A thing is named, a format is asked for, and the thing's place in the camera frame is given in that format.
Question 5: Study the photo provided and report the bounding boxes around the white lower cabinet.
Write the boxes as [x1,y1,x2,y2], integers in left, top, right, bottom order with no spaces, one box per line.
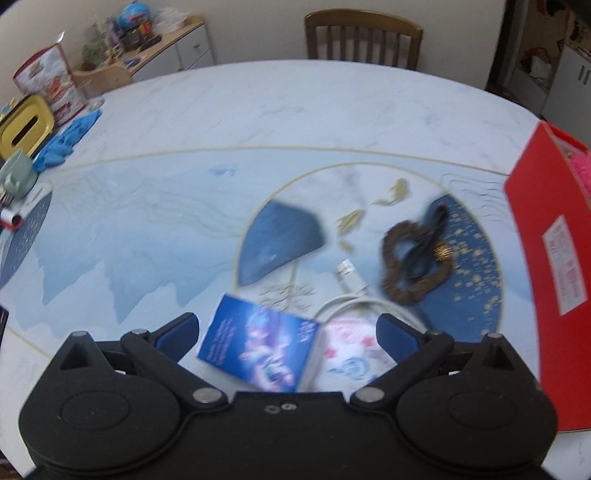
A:
[540,44,591,121]

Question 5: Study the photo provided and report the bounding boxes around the red snack bag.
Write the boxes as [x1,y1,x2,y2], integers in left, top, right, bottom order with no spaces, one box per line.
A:
[11,43,89,128]

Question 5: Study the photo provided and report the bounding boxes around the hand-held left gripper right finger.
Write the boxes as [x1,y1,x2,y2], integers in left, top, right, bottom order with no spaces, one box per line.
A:
[349,313,532,411]

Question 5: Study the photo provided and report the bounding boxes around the clear plastic bag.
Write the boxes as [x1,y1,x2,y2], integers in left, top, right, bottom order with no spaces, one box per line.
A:
[152,6,190,34]

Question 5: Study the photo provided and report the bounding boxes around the white charging cable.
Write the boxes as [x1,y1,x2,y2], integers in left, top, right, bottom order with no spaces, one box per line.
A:
[318,258,428,334]

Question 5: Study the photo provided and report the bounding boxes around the dark blue placemat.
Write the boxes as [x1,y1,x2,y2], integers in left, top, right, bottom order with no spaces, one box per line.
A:
[0,191,53,289]

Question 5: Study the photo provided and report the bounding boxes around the small light wooden chair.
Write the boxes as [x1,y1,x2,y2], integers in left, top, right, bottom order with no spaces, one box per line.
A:
[71,62,134,98]

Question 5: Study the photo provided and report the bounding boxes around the blue rubber gloves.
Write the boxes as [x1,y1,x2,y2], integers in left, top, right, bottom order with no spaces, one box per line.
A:
[31,110,103,174]

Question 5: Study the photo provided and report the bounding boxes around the wooden and white sideboard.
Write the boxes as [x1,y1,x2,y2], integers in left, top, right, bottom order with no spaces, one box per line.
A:
[69,15,217,88]

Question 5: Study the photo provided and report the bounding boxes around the yellow tissue box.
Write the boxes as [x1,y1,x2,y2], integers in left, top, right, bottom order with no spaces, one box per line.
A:
[0,95,57,160]

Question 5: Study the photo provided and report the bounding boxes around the white printed tissue pack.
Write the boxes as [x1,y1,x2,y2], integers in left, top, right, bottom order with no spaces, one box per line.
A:
[318,316,399,382]

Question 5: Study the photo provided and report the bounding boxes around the blue printed small box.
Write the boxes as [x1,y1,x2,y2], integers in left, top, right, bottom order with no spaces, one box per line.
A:
[197,293,327,394]

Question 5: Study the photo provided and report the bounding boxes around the brown hair scrunchie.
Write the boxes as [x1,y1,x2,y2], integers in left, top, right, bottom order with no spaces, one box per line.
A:
[379,220,456,306]

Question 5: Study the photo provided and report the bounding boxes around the red cardboard box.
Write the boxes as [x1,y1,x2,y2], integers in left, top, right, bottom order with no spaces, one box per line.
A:
[503,121,591,435]

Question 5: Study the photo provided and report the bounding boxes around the green mug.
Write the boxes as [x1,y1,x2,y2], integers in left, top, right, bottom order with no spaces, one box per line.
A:
[0,150,39,199]

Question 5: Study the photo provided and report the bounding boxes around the white and red bag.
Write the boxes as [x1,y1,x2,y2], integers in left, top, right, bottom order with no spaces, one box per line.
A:
[516,46,556,78]

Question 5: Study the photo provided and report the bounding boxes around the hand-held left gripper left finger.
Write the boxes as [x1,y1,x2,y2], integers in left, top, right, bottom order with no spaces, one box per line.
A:
[45,312,230,409]

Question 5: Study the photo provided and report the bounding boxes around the pink dragon fruit plush toy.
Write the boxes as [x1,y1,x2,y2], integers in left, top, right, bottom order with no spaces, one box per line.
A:
[565,150,591,205]

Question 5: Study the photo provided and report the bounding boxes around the brown slatted wooden chair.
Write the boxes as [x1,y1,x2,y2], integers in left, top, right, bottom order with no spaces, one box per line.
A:
[304,10,424,71]

